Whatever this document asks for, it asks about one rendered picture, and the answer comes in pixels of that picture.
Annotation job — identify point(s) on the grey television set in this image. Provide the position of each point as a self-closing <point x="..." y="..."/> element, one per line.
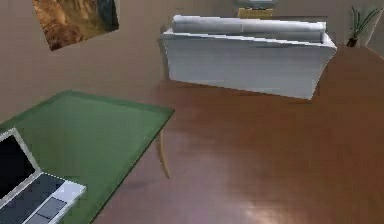
<point x="256" y="2"/>

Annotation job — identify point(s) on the green glass table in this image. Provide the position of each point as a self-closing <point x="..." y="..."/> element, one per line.
<point x="93" y="133"/>

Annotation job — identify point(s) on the white sofa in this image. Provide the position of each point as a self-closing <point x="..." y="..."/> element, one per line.
<point x="246" y="63"/>

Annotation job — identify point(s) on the green house plant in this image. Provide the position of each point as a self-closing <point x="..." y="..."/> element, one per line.
<point x="358" y="26"/>

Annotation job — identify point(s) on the silver laptop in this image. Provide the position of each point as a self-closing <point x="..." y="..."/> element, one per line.
<point x="36" y="196"/>

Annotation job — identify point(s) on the brown framed wall picture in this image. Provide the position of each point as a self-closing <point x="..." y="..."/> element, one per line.
<point x="75" y="20"/>

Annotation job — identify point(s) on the yellow box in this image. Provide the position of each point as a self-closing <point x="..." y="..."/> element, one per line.
<point x="255" y="13"/>

